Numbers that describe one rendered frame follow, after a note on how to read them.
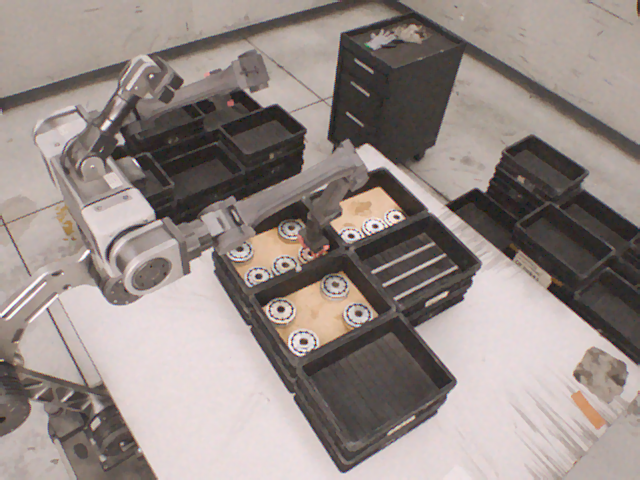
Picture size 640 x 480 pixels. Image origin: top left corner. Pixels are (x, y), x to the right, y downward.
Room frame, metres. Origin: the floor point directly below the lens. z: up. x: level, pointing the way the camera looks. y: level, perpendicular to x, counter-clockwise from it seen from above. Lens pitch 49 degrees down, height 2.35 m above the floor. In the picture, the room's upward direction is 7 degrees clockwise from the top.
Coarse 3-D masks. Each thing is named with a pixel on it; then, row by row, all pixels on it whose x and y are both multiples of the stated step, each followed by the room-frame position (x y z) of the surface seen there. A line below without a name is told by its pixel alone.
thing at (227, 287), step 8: (216, 264) 1.20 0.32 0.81; (216, 272) 1.24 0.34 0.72; (224, 280) 1.17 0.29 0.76; (224, 288) 1.17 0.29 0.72; (232, 288) 1.10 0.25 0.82; (232, 296) 1.12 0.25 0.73; (240, 304) 1.07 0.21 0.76; (240, 312) 1.07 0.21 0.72; (248, 312) 1.02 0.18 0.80; (248, 320) 1.03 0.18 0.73
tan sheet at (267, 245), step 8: (304, 224) 1.43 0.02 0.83; (264, 232) 1.37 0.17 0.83; (272, 232) 1.37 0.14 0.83; (248, 240) 1.32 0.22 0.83; (256, 240) 1.32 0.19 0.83; (264, 240) 1.33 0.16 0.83; (272, 240) 1.33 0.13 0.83; (280, 240) 1.34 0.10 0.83; (256, 248) 1.28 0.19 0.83; (264, 248) 1.29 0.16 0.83; (272, 248) 1.29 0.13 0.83; (280, 248) 1.30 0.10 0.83; (288, 248) 1.30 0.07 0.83; (296, 248) 1.31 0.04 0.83; (256, 256) 1.24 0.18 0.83; (264, 256) 1.25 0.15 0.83; (272, 256) 1.25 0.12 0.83; (296, 256) 1.27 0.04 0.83; (248, 264) 1.20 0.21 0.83; (256, 264) 1.21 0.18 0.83; (264, 264) 1.21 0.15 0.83; (240, 272) 1.16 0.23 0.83
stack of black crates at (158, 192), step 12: (144, 156) 2.01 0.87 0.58; (144, 168) 2.00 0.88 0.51; (156, 168) 1.94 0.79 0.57; (156, 180) 1.94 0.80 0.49; (168, 180) 1.84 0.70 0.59; (144, 192) 1.85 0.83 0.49; (156, 192) 1.75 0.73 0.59; (168, 192) 1.80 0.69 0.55; (156, 204) 1.75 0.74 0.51; (168, 204) 1.79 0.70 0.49; (156, 216) 1.74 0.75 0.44; (168, 216) 1.79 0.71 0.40
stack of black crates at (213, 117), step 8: (232, 96) 2.82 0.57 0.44; (240, 96) 2.84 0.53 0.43; (248, 96) 2.78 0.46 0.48; (200, 104) 2.67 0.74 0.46; (208, 104) 2.71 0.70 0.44; (240, 104) 2.83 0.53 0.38; (248, 104) 2.78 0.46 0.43; (256, 104) 2.71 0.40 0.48; (208, 112) 2.70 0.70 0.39; (216, 112) 2.72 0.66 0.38; (224, 112) 2.73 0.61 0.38; (232, 112) 2.74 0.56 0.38; (240, 112) 2.75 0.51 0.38; (248, 112) 2.76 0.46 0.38; (208, 120) 2.63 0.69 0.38; (216, 120) 2.64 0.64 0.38; (224, 120) 2.65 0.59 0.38; (208, 128) 2.55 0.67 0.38; (216, 128) 2.43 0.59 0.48; (208, 136) 2.41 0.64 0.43; (216, 136) 2.43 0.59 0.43; (208, 144) 2.41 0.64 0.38
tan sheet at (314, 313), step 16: (304, 288) 1.12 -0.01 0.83; (352, 288) 1.15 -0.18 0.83; (304, 304) 1.06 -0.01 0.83; (320, 304) 1.06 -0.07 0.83; (336, 304) 1.07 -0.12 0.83; (368, 304) 1.09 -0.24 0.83; (304, 320) 0.99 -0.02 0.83; (320, 320) 1.00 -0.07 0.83; (336, 320) 1.01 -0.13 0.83; (288, 336) 0.92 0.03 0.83; (320, 336) 0.94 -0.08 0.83; (336, 336) 0.94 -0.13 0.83
